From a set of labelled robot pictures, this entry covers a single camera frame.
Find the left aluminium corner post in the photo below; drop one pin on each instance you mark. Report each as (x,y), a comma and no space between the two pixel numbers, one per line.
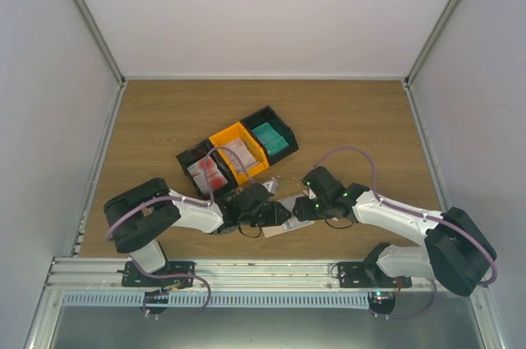
(96,34)

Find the black bin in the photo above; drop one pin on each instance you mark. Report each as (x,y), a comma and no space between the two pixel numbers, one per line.
(267,114)
(195,153)

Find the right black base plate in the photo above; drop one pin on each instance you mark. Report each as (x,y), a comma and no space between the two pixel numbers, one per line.
(353,274)

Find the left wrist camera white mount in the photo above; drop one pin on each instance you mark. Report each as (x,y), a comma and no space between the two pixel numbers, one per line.
(271,186)

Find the aluminium rail frame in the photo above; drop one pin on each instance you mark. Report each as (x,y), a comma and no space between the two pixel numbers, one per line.
(223,275)

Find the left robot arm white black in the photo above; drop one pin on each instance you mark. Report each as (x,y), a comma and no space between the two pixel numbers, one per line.
(138,216)

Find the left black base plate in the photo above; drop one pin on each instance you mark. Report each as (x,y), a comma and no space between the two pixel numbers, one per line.
(132,277)

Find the aluminium corner post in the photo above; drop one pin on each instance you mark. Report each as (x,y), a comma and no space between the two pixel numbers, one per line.
(96,34)
(436,32)

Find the red white cards stack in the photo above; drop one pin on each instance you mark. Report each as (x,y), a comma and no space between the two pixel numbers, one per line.
(207,176)

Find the white pink cards stack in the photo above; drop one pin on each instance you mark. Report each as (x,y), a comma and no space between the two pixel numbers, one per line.
(239,155)

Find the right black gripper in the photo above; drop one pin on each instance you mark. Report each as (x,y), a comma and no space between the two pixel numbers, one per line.
(304,212)

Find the right aluminium corner post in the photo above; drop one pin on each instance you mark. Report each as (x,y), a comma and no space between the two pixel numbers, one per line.
(436,32)

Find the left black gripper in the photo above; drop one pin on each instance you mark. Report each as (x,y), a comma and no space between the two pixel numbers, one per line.
(275,219)

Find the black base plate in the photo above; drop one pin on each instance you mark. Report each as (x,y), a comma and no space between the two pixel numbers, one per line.
(353,274)
(132,277)

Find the orange bin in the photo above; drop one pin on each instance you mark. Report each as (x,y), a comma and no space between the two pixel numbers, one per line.
(237,130)

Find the teal cards stack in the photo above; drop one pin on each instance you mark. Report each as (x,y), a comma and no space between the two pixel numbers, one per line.
(272,141)

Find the grey slotted cable duct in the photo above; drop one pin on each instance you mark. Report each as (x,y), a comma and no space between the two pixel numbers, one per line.
(310,300)

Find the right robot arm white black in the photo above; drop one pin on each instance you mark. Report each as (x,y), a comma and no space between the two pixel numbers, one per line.
(446,246)

